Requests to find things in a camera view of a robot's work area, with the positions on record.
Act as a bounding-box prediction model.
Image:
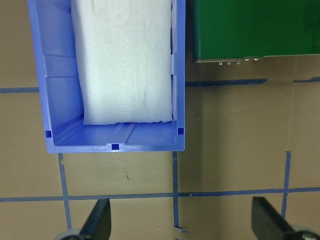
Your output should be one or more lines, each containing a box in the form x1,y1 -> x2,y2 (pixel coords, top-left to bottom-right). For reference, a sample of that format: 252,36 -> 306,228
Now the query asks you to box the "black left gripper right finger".
251,196 -> 320,240

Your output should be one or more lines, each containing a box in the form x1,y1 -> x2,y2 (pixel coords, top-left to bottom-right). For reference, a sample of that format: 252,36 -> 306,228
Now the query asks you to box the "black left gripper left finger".
79,199 -> 112,240

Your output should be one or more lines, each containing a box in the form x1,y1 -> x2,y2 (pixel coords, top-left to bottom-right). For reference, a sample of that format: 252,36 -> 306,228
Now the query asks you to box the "blue target bin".
28,0 -> 186,154

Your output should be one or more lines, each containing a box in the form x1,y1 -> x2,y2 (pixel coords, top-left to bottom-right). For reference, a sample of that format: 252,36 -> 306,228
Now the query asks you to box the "white foam pad target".
70,0 -> 172,125

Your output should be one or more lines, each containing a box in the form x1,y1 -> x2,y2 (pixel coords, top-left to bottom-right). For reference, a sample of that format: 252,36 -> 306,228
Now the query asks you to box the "green conveyor belt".
192,0 -> 320,63

